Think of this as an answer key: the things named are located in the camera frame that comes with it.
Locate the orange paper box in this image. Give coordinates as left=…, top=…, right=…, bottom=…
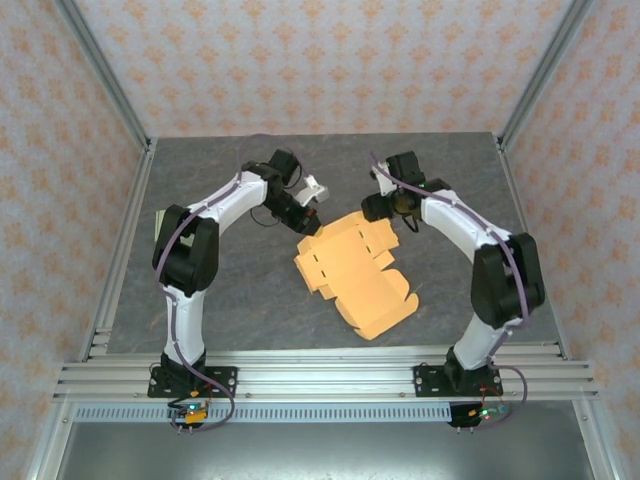
left=292, top=210, right=421, bottom=342

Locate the green paper box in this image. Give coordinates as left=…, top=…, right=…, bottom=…
left=153, top=208, right=195, bottom=247

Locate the circuit board with yellow connector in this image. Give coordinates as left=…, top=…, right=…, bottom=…
left=167, top=399, right=211, bottom=432

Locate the grey metal sheet panel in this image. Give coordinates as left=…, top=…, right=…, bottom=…
left=27, top=399, right=624, bottom=480

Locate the circuit board with green light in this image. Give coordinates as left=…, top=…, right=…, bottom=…
left=449, top=399, right=511, bottom=430

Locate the aluminium table side rail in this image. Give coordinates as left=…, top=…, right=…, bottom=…
left=77, top=138, right=159, bottom=362
left=494, top=134, right=571, bottom=360

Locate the aluminium mounting rail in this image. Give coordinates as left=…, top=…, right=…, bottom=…
left=52, top=349, right=599, bottom=402

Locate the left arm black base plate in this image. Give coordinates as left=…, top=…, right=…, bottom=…
left=147, top=366, right=239, bottom=400

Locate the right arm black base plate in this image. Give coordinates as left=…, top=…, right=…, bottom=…
left=413, top=363, right=504, bottom=400

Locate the aluminium frame post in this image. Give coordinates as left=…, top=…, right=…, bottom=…
left=52, top=0, right=154, bottom=154
left=497, top=0, right=596, bottom=154

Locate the slotted grey cable duct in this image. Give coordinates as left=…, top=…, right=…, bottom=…
left=73, top=403, right=454, bottom=424

